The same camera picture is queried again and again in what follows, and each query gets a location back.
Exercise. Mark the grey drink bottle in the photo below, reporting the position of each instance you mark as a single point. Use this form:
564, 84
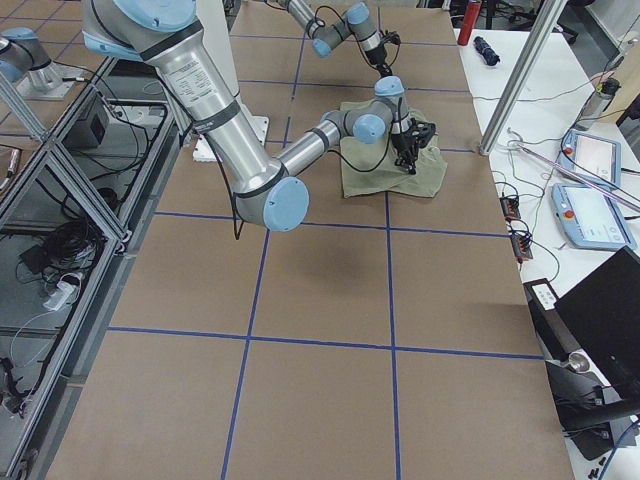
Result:
598, 102

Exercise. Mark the red water bottle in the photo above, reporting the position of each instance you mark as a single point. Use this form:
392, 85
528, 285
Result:
472, 11

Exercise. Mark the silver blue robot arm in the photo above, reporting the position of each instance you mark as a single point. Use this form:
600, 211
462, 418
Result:
168, 36
327, 29

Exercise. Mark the blue teach pendant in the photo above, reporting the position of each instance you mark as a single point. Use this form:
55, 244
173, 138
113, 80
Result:
594, 158
590, 219

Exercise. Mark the aluminium frame post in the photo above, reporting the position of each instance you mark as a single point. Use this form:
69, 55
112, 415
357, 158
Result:
548, 15

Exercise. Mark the folded dark blue umbrella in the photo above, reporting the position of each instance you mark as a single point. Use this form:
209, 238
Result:
487, 53

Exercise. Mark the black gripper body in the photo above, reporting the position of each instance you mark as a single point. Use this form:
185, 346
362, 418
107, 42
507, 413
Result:
403, 145
380, 58

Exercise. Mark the near blue teach pendant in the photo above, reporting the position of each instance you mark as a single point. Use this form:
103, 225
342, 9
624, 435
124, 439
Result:
590, 219

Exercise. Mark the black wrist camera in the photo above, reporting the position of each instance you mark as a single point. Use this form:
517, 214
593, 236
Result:
422, 132
391, 37

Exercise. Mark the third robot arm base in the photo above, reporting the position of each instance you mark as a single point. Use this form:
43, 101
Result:
25, 61

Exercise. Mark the black monitor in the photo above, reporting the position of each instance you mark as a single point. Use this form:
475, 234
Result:
602, 314

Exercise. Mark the far blue teach pendant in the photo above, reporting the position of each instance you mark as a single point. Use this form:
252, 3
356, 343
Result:
594, 158

